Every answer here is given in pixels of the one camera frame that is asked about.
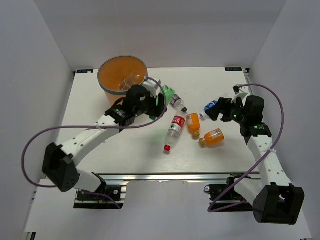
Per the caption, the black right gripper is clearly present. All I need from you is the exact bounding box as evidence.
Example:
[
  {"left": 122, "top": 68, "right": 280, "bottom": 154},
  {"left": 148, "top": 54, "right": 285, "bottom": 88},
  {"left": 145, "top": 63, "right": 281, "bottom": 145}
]
[{"left": 205, "top": 97, "right": 248, "bottom": 125}]

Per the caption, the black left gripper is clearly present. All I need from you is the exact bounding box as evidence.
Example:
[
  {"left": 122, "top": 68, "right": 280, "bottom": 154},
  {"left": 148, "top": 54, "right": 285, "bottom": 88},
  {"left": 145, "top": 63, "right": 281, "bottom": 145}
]
[{"left": 133, "top": 90, "right": 167, "bottom": 118}]

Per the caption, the clear bottle with blue label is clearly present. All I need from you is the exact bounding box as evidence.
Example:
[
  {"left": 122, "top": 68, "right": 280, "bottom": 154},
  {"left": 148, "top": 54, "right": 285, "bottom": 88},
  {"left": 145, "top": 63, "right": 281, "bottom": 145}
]
[{"left": 199, "top": 93, "right": 231, "bottom": 120}]

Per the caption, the green plastic bottle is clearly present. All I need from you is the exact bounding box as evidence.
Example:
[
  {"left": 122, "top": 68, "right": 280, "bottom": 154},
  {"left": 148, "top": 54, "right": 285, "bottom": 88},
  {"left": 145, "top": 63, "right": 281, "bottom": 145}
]
[{"left": 162, "top": 85, "right": 176, "bottom": 106}]

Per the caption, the small clear bottle black label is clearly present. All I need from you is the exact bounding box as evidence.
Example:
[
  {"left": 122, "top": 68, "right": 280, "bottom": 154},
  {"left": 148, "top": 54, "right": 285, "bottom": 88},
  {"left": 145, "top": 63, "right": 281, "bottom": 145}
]
[{"left": 169, "top": 94, "right": 188, "bottom": 113}]

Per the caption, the orange juice bottle with barcode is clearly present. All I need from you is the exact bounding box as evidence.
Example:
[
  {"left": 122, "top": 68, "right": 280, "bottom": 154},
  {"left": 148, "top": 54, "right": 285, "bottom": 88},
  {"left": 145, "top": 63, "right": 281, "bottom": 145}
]
[{"left": 199, "top": 128, "right": 225, "bottom": 147}]

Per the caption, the clear bottle red label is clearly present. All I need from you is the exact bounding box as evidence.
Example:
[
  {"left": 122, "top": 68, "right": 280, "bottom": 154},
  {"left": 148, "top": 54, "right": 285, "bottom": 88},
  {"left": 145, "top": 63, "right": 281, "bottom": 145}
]
[{"left": 163, "top": 108, "right": 186, "bottom": 152}]

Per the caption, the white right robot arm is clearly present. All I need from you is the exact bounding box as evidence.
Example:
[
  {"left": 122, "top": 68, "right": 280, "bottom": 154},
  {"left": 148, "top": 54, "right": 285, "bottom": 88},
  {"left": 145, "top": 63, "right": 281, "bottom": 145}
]
[{"left": 206, "top": 95, "right": 305, "bottom": 225}]

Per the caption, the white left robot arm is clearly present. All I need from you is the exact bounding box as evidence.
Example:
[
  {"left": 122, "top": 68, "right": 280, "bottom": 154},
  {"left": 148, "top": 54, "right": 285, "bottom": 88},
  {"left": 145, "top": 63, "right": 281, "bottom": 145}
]
[{"left": 42, "top": 85, "right": 166, "bottom": 200}]

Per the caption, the orange cylindrical bin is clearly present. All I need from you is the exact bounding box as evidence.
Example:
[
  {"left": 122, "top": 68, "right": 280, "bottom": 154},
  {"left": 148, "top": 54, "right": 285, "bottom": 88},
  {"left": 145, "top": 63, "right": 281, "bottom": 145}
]
[{"left": 97, "top": 55, "right": 148, "bottom": 105}]

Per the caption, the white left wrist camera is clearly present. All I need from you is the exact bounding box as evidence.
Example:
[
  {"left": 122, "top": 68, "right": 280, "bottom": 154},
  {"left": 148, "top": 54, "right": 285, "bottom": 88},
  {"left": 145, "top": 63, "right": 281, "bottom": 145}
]
[{"left": 142, "top": 77, "right": 162, "bottom": 98}]

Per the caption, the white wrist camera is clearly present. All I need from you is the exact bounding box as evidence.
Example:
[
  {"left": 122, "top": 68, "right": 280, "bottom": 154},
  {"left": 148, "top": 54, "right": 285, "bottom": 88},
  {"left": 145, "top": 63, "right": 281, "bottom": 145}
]
[
  {"left": 142, "top": 77, "right": 162, "bottom": 98},
  {"left": 231, "top": 84, "right": 250, "bottom": 104}
]

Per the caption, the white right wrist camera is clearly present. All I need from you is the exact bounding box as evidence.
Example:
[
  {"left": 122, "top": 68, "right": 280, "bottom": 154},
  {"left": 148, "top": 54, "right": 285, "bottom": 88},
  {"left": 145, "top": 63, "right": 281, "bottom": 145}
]
[{"left": 231, "top": 84, "right": 250, "bottom": 104}]

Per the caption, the aluminium table front rail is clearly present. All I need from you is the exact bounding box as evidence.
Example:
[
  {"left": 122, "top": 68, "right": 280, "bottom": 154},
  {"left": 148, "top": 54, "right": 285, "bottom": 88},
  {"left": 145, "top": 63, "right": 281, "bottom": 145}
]
[{"left": 46, "top": 172, "right": 263, "bottom": 182}]

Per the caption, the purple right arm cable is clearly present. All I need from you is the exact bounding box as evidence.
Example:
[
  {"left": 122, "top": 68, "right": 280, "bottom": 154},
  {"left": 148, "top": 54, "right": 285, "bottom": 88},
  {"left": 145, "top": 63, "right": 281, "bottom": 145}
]
[{"left": 207, "top": 83, "right": 285, "bottom": 213}]

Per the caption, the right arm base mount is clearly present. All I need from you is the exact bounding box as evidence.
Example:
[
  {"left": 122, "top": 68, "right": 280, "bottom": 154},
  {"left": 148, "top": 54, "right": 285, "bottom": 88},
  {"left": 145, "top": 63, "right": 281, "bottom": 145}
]
[{"left": 203, "top": 174, "right": 253, "bottom": 212}]

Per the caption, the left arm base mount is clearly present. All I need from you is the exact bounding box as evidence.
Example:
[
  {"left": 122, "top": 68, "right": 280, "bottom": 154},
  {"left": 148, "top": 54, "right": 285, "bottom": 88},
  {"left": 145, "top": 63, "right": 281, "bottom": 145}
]
[{"left": 73, "top": 180, "right": 129, "bottom": 210}]

